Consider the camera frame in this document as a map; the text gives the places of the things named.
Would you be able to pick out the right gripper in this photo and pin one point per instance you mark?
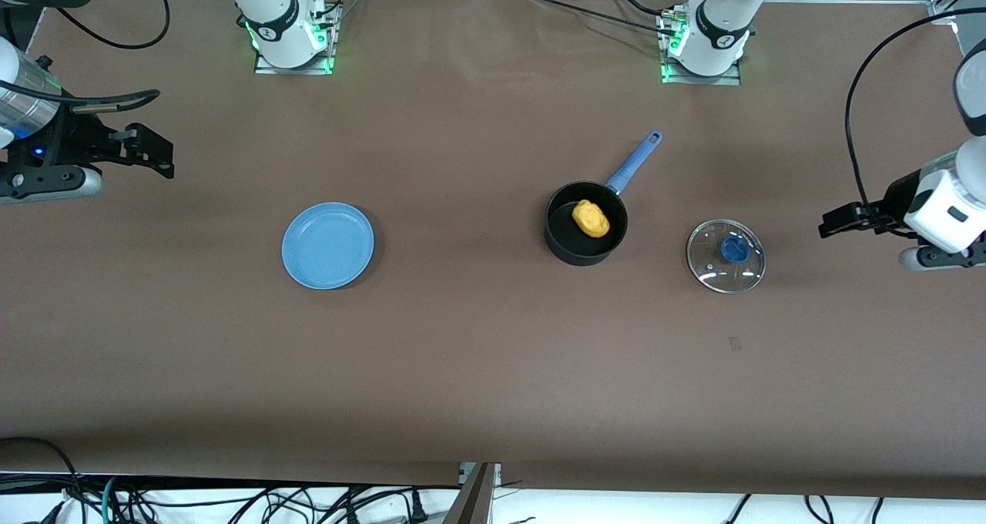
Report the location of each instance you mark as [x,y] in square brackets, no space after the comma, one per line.
[71,139]

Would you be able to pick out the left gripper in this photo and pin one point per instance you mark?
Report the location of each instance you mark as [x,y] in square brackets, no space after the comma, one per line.
[896,198]

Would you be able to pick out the glass lid with blue knob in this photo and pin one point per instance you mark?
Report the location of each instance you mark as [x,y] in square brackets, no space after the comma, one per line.
[732,250]

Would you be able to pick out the yellow potato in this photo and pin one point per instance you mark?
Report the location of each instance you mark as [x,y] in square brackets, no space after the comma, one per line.
[591,219]

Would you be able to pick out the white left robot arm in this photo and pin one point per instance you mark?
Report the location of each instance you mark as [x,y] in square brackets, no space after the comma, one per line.
[720,23]

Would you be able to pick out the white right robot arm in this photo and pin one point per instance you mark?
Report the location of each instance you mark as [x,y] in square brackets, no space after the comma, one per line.
[273,15]

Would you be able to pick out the blue round plate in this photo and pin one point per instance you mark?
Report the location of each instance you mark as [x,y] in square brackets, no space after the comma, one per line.
[327,246]

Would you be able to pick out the brown table cover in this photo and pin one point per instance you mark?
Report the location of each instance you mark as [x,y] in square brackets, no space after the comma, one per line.
[462,354]

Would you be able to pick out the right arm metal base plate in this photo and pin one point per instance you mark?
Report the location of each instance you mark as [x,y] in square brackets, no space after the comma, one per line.
[327,46]

